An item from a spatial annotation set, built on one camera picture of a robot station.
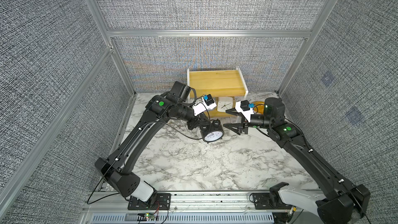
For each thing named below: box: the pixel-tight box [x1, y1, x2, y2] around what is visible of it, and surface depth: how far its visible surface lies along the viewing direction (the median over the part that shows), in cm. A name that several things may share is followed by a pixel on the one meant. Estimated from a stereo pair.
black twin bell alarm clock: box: [199, 118, 225, 144], surface depth 68 cm
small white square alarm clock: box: [216, 96, 236, 113], surface depth 86 cm
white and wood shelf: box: [186, 66, 249, 118], surface depth 82 cm
